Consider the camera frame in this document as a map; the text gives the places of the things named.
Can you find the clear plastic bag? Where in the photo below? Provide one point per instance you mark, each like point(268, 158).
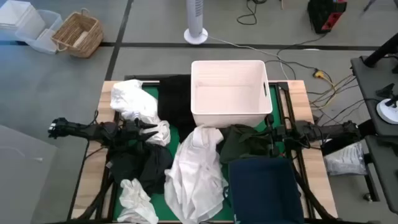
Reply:
point(345, 160)

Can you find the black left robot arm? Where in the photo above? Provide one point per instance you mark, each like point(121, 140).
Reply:
point(81, 129)

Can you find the translucent floor sheet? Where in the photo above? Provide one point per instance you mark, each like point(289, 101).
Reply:
point(21, 174)

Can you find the black clamp mount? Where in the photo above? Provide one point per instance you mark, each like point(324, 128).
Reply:
point(385, 91)

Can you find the white plastic laundry basket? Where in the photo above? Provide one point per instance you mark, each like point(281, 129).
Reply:
point(230, 102)

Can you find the long black garment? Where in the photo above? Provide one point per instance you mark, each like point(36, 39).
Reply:
point(174, 99)

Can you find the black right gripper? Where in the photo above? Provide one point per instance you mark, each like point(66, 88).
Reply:
point(278, 132)

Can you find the clear plastic storage bin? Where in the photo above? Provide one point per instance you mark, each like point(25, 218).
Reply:
point(49, 28)

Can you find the white round device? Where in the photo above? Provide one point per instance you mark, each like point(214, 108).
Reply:
point(388, 113)

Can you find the small white garment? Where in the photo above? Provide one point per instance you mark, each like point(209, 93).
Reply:
point(136, 202)

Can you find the black slanted pole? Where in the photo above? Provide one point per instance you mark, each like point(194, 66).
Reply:
point(382, 51)

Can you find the black side table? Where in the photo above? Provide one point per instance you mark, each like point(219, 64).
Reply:
point(370, 93)

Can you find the dark grey table panel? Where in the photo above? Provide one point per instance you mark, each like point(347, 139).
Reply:
point(385, 174)

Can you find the small metal floor foot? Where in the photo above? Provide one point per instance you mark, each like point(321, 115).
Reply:
point(367, 197)

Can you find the black aluminium table frame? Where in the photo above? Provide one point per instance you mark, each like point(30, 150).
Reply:
point(140, 77)

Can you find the dark green garment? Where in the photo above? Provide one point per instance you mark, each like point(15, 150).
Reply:
point(239, 146)

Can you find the stacked white plastic bins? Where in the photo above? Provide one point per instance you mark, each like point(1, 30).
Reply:
point(15, 15)

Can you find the large white shirt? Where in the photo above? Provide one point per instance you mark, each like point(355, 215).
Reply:
point(192, 174)

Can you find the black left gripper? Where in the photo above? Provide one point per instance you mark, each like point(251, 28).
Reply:
point(130, 132)

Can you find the wicker basket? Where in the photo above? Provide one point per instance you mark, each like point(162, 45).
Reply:
point(77, 32)

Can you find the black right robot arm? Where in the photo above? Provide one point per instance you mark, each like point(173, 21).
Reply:
point(329, 130)

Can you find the large white lace garment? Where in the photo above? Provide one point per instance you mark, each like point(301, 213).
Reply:
point(130, 99)

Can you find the navy blue fabric bin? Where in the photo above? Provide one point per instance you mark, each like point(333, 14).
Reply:
point(264, 189)

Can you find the green table mat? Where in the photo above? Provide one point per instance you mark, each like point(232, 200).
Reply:
point(152, 90)

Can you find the black and red crate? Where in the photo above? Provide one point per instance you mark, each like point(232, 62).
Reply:
point(325, 15)

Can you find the white tower fan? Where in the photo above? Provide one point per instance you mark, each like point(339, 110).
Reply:
point(195, 18)

